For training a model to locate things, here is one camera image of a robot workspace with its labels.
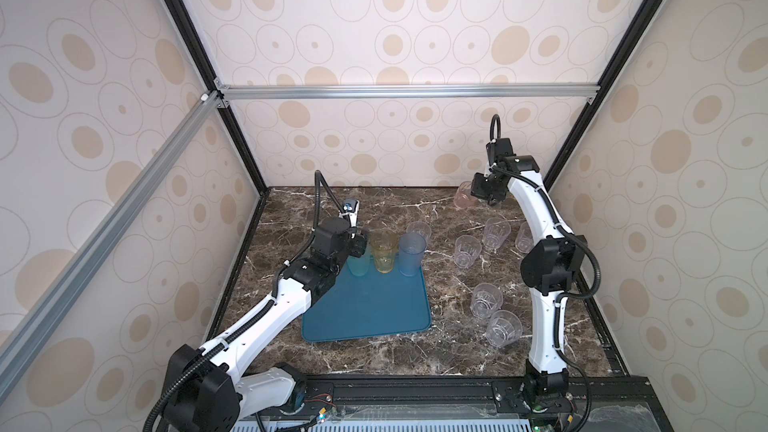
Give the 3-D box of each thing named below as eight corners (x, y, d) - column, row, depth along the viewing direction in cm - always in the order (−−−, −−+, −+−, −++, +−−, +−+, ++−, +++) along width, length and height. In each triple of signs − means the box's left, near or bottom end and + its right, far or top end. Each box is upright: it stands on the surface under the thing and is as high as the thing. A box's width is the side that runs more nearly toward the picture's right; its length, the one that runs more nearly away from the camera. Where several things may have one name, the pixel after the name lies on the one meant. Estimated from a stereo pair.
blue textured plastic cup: (394, 271, 99) (395, 248, 88) (404, 250, 104) (406, 225, 93) (417, 280, 97) (421, 257, 86) (426, 258, 102) (430, 233, 91)
